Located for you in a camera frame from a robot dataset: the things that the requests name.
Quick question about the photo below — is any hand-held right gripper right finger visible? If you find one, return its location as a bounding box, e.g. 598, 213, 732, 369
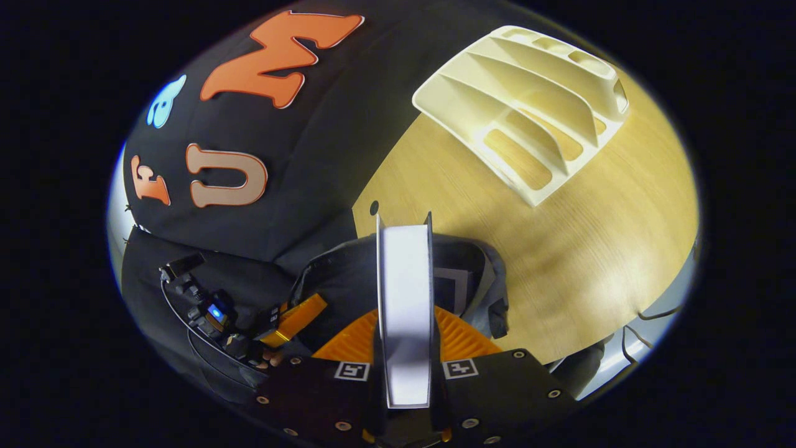
430, 305, 580, 446

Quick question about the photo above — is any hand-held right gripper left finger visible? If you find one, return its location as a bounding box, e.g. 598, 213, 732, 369
254, 308, 381, 446

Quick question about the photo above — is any grey schoolbag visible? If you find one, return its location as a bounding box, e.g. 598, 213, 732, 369
287, 233, 511, 352

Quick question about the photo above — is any grey cover book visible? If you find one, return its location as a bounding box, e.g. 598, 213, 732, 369
375, 210, 436, 409

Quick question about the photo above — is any white bookshelf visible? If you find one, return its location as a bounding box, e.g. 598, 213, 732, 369
412, 25, 630, 208

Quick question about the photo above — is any black backdrop cloth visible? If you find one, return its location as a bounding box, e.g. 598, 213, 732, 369
118, 0, 498, 411

